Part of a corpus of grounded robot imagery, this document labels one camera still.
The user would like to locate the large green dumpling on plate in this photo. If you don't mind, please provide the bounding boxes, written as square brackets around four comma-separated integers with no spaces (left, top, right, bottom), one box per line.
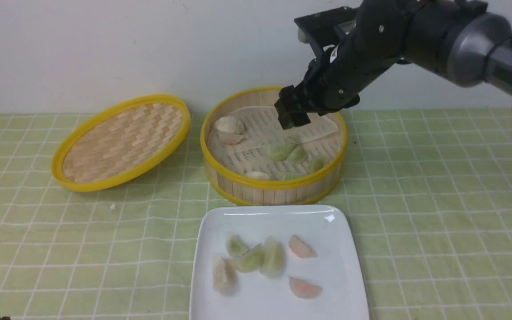
[230,244,264,273]

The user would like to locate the green checkered tablecloth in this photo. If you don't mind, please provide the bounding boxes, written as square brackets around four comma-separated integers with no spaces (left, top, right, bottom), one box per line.
[0,109,512,320]

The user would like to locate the pink dumpling upper on plate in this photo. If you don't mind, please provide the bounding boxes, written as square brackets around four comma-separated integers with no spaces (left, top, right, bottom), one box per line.
[288,234,317,259]

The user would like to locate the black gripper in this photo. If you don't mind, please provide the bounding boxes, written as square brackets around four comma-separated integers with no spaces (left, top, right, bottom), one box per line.
[275,0,416,129]

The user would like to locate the white dumpling on plate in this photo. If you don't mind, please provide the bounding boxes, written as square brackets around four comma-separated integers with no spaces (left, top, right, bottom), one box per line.
[212,256,236,295]

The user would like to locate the white dumpling at steamer front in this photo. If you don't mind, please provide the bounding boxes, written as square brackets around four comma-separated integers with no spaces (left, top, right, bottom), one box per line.
[244,172,272,180]

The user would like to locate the tall green dumpling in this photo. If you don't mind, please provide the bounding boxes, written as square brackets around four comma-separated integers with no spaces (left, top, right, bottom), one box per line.
[260,236,286,278]

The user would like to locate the pink dumpling on plate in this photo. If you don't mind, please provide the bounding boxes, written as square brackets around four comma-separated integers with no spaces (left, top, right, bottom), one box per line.
[288,277,323,299]
[288,234,317,259]

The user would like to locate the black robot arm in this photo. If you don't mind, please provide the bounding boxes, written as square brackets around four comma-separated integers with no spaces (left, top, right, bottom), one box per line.
[274,0,512,130]

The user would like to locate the white dumpling upper in steamer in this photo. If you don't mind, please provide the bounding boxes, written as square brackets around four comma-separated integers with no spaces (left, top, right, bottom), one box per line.
[215,116,244,135]

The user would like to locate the green dumpling far right steamer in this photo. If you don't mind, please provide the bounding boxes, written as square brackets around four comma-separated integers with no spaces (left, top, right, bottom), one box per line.
[307,156,326,174]

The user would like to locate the pink dumpling lower on plate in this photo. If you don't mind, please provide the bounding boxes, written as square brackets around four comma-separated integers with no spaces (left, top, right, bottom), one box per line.
[288,277,323,299]

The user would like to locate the small green dumpling on plate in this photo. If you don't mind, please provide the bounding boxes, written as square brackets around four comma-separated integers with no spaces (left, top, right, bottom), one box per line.
[225,235,249,258]

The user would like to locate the white square plate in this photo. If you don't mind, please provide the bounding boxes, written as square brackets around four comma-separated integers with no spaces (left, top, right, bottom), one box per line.
[189,204,370,320]

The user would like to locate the yellow rimmed bamboo steamer basket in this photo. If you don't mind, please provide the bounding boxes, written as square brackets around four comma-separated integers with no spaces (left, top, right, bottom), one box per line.
[200,87,348,205]

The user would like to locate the white dumpling lower in steamer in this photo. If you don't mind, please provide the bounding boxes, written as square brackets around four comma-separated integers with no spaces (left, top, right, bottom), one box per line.
[217,131,244,145]

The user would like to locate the white dumpling in steamer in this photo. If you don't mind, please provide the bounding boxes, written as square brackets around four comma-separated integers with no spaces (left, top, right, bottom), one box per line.
[215,116,244,135]
[217,131,244,145]

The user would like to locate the yellow rimmed bamboo steamer lid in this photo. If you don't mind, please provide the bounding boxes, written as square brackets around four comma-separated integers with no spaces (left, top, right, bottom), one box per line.
[51,95,191,192]

